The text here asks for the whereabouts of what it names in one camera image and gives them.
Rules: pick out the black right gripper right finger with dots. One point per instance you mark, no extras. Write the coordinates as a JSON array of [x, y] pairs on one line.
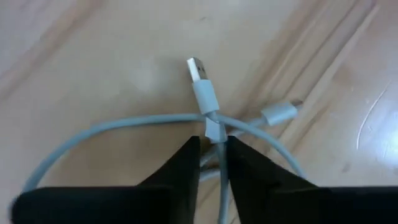
[[264, 199]]

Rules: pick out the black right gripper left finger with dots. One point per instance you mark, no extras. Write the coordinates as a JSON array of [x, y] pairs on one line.
[[174, 193]]

